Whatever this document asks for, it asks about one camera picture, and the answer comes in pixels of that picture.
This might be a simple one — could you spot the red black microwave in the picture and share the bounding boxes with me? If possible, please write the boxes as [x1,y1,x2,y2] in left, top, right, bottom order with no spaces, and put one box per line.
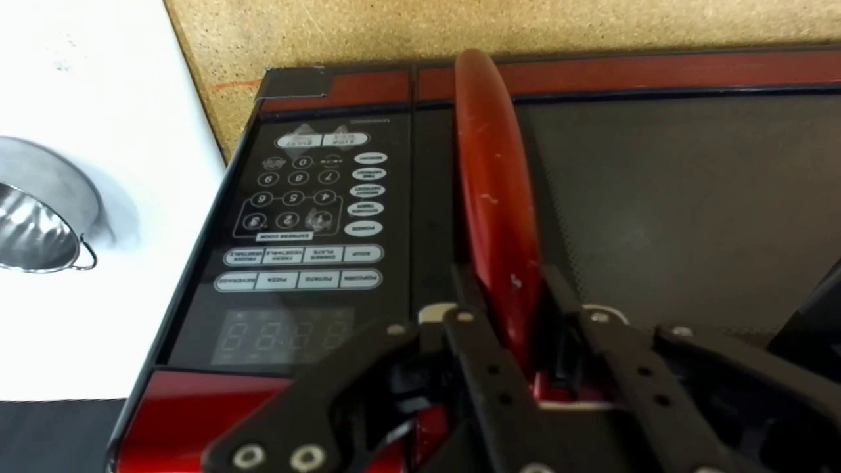
[104,46,841,473]

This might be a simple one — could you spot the red microwave door handle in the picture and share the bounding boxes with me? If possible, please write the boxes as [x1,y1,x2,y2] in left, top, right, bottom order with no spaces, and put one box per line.
[454,49,540,366]

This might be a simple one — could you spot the metal sink drain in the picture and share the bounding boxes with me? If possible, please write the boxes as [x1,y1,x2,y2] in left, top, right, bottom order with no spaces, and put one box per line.
[0,136,103,272]

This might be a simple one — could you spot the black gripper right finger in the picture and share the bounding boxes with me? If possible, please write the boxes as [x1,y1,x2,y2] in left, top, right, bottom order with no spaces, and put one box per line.
[540,264,727,473]

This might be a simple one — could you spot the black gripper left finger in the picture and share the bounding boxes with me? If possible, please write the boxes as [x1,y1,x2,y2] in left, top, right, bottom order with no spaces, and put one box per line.
[443,264,559,473]

